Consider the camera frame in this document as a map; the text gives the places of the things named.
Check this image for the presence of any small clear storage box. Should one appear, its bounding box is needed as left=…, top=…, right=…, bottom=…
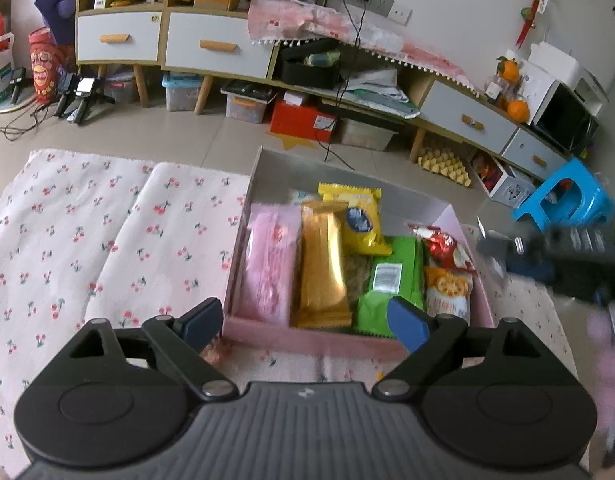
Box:
left=103, top=72, right=138, bottom=104

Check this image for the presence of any blue lid storage box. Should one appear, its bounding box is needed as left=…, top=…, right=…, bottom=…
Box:
left=162, top=72, right=204, bottom=113

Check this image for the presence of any small grey cabinet drawer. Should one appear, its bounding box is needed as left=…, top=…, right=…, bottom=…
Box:
left=501, top=127, right=571, bottom=181

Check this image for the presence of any yellow snack packet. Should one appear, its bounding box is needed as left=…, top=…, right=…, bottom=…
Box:
left=317, top=182, right=393, bottom=257

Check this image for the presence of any white foam box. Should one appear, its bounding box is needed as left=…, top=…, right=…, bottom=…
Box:
left=530, top=42, right=588, bottom=81

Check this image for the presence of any green snack packet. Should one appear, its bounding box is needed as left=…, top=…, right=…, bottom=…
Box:
left=355, top=235, right=428, bottom=338

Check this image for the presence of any white packet with lotus slices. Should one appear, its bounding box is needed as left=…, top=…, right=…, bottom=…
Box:
left=422, top=265, right=475, bottom=328

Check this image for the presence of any pink cherry cloth with fringe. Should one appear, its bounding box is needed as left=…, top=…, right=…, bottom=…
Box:
left=247, top=0, right=471, bottom=88

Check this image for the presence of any golden snack packet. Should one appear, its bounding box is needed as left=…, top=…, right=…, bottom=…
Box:
left=290, top=201, right=353, bottom=331

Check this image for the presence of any cherry print tablecloth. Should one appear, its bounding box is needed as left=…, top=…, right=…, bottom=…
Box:
left=0, top=147, right=578, bottom=461

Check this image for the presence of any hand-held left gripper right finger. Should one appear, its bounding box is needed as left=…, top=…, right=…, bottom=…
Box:
left=371, top=296, right=549, bottom=401

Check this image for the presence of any orange fruit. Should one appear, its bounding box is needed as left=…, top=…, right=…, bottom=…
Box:
left=496, top=56, right=521, bottom=83
left=506, top=99, right=531, bottom=123

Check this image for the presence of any red snack packet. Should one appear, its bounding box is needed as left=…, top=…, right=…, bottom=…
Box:
left=407, top=222, right=475, bottom=275

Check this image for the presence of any narrow white cabinet drawer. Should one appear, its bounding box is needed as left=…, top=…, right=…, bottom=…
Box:
left=77, top=10, right=164, bottom=65

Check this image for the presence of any black hand-held device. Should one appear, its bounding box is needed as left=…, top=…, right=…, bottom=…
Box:
left=6, top=66, right=29, bottom=107
left=67, top=76, right=117, bottom=126
left=54, top=72, right=79, bottom=118

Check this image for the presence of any red printed drum bag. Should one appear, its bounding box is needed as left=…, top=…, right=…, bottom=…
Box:
left=28, top=27, right=68, bottom=106

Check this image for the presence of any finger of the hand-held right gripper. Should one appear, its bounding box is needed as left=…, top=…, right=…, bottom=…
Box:
left=476, top=231, right=555, bottom=281

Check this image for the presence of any pink snack packet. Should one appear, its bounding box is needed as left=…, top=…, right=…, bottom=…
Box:
left=240, top=204, right=302, bottom=325

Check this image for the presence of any low wooden cabinet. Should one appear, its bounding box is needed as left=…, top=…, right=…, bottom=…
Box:
left=272, top=35, right=588, bottom=181

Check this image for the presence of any white printed toy box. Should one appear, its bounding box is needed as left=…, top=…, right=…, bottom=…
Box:
left=470, top=152, right=538, bottom=208

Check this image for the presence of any black microwave oven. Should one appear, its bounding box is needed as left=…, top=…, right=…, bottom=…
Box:
left=530, top=80, right=601, bottom=156

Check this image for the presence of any small white blue packet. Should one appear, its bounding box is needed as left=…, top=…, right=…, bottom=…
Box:
left=287, top=189, right=321, bottom=208

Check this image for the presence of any clear storage box dark lid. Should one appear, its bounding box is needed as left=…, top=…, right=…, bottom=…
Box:
left=220, top=80, right=278, bottom=125

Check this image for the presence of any wide grey cabinet drawer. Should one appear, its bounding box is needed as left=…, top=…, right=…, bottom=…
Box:
left=418, top=80, right=519, bottom=156

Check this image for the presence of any blue plastic stool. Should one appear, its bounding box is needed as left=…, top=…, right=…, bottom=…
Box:
left=511, top=157, right=615, bottom=228

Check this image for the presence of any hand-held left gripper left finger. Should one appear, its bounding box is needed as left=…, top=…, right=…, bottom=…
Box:
left=67, top=296, right=239, bottom=402

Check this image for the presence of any wide white cabinet drawer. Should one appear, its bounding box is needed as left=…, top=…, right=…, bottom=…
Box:
left=164, top=11, right=275, bottom=80

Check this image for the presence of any red hanging wall ornament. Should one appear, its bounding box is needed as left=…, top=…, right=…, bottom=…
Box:
left=517, top=0, right=558, bottom=48

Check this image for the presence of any tall wooden shelf cabinet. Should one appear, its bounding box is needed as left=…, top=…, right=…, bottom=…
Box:
left=74, top=0, right=283, bottom=116

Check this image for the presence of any red cardboard box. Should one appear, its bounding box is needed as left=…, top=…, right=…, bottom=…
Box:
left=270, top=97, right=338, bottom=143

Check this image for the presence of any yellow egg tray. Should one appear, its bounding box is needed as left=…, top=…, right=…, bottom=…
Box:
left=417, top=146, right=473, bottom=188

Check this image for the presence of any black storage box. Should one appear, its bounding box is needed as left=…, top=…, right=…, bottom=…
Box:
left=280, top=37, right=343, bottom=88

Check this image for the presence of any white round floor base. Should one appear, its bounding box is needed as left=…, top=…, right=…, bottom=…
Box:
left=0, top=95, right=38, bottom=113

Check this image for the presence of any pink cardboard box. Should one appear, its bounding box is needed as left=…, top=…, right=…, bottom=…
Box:
left=222, top=146, right=495, bottom=358

